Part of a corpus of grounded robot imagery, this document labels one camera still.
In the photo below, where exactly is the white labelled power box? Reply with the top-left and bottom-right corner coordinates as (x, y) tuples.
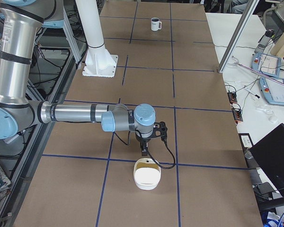
(239, 133), (253, 148)

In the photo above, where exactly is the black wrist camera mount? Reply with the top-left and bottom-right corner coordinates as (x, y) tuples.
(151, 122), (168, 141)

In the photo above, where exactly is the aluminium frame post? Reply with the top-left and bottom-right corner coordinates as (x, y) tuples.
(218, 0), (259, 73)

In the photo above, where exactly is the long reacher grabber stick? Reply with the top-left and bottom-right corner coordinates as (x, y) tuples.
(231, 56), (284, 87)

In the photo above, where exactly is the white pillar with base plate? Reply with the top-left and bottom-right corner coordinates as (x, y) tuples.
(76, 0), (118, 78)

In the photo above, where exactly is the lower blue teach pendant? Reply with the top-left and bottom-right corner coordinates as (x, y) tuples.
(259, 77), (284, 106)

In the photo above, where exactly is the grey water bottle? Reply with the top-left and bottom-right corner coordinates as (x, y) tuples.
(254, 29), (275, 53)

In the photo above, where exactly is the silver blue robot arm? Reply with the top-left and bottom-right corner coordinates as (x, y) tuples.
(0, 0), (156, 156)

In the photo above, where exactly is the white ribbed HOME mug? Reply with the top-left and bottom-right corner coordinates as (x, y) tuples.
(151, 17), (162, 31)

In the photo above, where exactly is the black camera cable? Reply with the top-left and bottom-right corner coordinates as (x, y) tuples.
(113, 130), (176, 169)

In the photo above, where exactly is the white oval container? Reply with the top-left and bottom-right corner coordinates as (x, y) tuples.
(133, 158), (161, 190)

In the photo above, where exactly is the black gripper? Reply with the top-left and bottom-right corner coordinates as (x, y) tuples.
(137, 136), (150, 156)

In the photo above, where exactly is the upper blue teach pendant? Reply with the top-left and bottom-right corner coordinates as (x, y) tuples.
(251, 52), (281, 77)

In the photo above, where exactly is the black laptop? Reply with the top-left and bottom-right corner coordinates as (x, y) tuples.
(250, 123), (284, 196)

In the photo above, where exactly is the blue teach pendant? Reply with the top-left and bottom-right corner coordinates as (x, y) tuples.
(259, 77), (284, 106)
(251, 52), (281, 77)

